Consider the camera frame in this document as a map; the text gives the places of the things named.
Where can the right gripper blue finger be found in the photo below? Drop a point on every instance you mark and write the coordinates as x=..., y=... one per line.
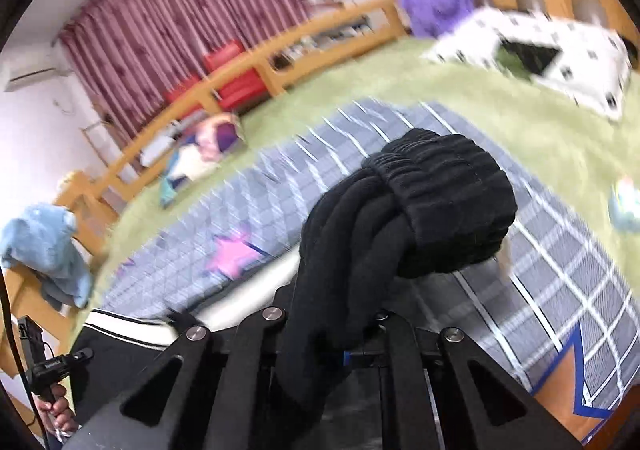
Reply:
x=370, y=352

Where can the black pants with white stripe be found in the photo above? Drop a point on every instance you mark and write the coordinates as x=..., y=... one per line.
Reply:
x=425, y=203

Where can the person left hand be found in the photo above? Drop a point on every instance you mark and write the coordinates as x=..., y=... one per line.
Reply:
x=58, y=416

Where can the light blue cloth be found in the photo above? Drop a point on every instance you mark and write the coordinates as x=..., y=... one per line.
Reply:
x=41, y=239

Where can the grey checkered star blanket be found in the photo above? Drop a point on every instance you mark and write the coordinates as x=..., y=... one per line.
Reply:
x=549, y=306

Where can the colourful geometric pillow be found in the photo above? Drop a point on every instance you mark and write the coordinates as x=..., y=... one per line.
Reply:
x=198, y=152

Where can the white air conditioner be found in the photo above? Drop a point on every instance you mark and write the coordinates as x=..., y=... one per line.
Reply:
x=15, y=77

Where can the green bed sheet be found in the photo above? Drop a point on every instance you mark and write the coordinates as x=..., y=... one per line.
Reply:
x=576, y=153

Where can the maroon striped curtain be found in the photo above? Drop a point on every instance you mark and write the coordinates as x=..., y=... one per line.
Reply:
x=130, y=54

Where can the white dotted pillow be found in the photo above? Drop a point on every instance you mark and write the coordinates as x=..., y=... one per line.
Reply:
x=586, y=63

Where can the wooden bed frame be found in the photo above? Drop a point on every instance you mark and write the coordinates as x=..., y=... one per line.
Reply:
x=84, y=196

